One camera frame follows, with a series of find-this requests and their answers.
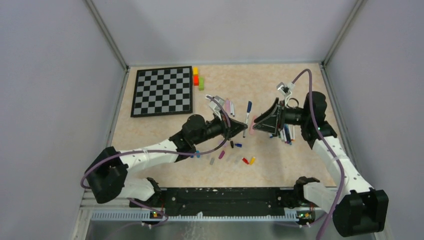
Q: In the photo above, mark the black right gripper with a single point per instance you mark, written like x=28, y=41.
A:
x=273, y=119

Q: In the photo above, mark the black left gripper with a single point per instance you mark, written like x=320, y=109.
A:
x=235, y=127

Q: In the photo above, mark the blue capped whiteboard pen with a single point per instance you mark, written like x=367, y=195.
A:
x=248, y=110

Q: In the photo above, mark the magenta pen cap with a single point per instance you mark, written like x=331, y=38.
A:
x=221, y=154

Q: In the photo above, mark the red black pen cap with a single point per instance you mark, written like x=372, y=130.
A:
x=245, y=161

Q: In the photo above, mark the yellow pen cap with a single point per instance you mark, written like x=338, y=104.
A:
x=252, y=160

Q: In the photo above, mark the pink highlighter marker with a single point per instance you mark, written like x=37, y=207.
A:
x=252, y=123

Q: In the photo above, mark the pink marker cap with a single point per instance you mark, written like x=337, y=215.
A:
x=224, y=144

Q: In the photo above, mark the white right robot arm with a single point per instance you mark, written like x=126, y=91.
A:
x=356, y=208

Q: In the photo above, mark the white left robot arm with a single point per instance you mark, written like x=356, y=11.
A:
x=108, y=175

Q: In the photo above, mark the green toy block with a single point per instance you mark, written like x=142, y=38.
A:
x=201, y=83

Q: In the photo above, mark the orange toy block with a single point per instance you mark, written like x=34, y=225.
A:
x=195, y=80

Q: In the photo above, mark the black and grey chessboard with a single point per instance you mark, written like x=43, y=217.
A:
x=163, y=91

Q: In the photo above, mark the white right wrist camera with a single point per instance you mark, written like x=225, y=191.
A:
x=286, y=90

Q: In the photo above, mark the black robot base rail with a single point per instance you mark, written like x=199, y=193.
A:
x=231, y=202

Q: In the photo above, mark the grey slotted cable duct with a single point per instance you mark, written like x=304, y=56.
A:
x=147, y=216

